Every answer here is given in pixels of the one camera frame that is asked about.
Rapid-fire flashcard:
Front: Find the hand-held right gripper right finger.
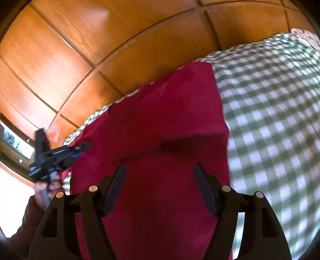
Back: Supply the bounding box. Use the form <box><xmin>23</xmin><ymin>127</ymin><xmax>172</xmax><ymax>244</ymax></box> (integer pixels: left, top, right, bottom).
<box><xmin>193</xmin><ymin>162</ymin><xmax>292</xmax><ymax>260</ymax></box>

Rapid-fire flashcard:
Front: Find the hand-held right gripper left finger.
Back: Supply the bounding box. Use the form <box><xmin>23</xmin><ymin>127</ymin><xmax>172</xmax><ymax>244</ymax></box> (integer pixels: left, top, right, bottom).
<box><xmin>27</xmin><ymin>162</ymin><xmax>127</xmax><ymax>260</ymax></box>

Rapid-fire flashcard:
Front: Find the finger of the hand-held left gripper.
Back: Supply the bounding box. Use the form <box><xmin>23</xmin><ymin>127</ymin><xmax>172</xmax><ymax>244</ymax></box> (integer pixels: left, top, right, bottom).
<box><xmin>60</xmin><ymin>151</ymin><xmax>83</xmax><ymax>166</ymax></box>
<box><xmin>65</xmin><ymin>142</ymin><xmax>92</xmax><ymax>154</ymax></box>

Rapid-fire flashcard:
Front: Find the red cloth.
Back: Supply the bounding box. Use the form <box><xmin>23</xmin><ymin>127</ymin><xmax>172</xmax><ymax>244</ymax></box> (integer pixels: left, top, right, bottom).
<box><xmin>61</xmin><ymin>61</ymin><xmax>234</xmax><ymax>260</ymax></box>

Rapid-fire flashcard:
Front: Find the person's left hand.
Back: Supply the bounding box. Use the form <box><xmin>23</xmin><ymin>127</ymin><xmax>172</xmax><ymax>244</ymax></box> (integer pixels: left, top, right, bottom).
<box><xmin>34</xmin><ymin>174</ymin><xmax>65</xmax><ymax>208</ymax></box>

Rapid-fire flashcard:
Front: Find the wooden framed glass door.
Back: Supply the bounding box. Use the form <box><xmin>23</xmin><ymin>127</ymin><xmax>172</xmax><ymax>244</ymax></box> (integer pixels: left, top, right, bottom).
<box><xmin>0</xmin><ymin>114</ymin><xmax>37</xmax><ymax>163</ymax></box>

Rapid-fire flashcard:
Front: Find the green checked bed sheet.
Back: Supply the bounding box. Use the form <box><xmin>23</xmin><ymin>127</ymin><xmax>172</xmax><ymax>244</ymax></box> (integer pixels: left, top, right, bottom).
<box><xmin>61</xmin><ymin>32</ymin><xmax>320</xmax><ymax>260</ymax></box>

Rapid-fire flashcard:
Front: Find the wooden wardrobe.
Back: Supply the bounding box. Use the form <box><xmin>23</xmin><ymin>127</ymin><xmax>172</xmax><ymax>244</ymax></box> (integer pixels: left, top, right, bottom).
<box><xmin>0</xmin><ymin>0</ymin><xmax>313</xmax><ymax>145</ymax></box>

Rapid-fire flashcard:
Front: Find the floral pillow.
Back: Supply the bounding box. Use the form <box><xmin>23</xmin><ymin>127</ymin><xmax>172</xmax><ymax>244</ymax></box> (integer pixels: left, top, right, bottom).
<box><xmin>290</xmin><ymin>28</ymin><xmax>320</xmax><ymax>52</ymax></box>

